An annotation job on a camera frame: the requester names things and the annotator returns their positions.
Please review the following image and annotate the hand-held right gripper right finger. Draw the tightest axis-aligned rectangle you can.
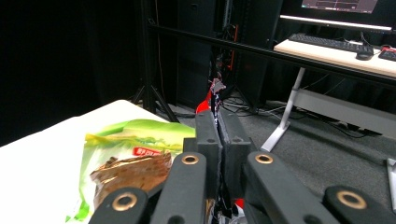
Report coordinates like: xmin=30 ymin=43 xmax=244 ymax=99
xmin=218 ymin=107 xmax=258 ymax=201

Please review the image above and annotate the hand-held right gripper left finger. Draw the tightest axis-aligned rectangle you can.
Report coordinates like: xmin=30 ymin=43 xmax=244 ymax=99
xmin=182 ymin=110 xmax=224 ymax=201

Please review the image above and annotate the green and white food packet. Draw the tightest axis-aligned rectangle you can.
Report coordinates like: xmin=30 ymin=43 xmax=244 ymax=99
xmin=64 ymin=119 xmax=197 ymax=224

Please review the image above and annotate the gold foil snack packet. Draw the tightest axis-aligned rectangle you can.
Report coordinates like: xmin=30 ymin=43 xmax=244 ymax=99
xmin=90 ymin=151 xmax=174 ymax=210

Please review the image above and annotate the black tripod stand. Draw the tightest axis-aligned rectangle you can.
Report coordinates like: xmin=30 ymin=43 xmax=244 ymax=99
xmin=130 ymin=0 xmax=180 ymax=123

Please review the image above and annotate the black equipment rack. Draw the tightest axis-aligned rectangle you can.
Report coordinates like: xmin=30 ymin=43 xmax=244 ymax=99
xmin=176 ymin=0 xmax=283 ymax=110

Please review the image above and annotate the black keyboard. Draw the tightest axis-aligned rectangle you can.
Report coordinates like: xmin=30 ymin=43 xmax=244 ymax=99
xmin=287 ymin=33 xmax=375 ymax=56

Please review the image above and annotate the black computer mouse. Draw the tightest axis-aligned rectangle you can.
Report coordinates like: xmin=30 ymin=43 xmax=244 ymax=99
xmin=356 ymin=50 xmax=375 ymax=62

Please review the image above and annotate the computer monitor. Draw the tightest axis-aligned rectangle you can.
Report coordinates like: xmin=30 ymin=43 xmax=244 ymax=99
xmin=279 ymin=0 xmax=396 ymax=33

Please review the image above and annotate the small black and red device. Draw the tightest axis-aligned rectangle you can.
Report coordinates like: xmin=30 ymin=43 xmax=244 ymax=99
xmin=377 ymin=45 xmax=396 ymax=63

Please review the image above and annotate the black horizontal frame bar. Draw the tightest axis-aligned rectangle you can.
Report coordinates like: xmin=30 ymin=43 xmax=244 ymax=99
xmin=148 ymin=22 xmax=396 ymax=89

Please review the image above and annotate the desk with white metal frame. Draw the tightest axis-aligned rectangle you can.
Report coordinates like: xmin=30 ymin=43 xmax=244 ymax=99
xmin=260 ymin=38 xmax=396 ymax=154

